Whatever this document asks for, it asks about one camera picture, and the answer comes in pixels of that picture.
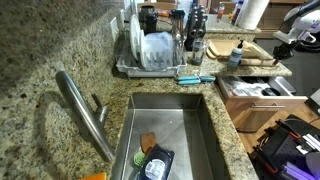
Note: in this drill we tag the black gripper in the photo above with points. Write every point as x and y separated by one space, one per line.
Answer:
287 48

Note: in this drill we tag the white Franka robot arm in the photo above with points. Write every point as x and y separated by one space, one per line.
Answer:
305 16

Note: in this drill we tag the white paper towel roll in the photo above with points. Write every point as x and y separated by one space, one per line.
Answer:
252 13

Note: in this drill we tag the open wooden drawer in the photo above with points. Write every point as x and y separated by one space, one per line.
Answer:
260 113

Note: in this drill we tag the light wooden cutting board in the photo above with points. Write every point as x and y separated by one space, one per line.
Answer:
256 53

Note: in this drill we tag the black round item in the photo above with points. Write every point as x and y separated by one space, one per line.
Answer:
270 92

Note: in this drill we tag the wooden dresser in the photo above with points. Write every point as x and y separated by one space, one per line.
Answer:
280 16

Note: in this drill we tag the plastic bags of cutlery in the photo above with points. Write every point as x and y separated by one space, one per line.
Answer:
248 87

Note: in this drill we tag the large wooden cutting board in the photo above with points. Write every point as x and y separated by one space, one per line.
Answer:
226 46

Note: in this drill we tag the clear drinking glass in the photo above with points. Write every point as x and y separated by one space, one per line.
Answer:
198 53

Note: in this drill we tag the black knife block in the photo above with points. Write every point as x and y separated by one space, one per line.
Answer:
196 23

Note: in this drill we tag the steel utensils in rack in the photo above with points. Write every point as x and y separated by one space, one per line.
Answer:
178 36

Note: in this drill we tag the translucent plastic container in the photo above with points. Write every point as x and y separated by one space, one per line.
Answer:
160 50

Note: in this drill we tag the grey dish drying rack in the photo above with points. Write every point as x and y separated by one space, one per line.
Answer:
150 71

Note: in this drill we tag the stainless steel sink basin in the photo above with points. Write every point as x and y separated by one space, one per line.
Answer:
173 133

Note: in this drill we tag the black coffee press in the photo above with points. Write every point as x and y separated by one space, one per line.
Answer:
148 18

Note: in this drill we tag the white dinner plate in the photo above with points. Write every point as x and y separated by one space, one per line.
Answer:
134 36
142 50

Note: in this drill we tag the black plastic food container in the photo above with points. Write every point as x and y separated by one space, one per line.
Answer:
156 165

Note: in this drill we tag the green dish scrubber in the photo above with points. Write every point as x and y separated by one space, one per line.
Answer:
139 159

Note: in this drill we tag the steel kitchen faucet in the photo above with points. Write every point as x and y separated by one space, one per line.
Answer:
83 113

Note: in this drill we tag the orange sponge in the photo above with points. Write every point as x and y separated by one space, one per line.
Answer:
95 176

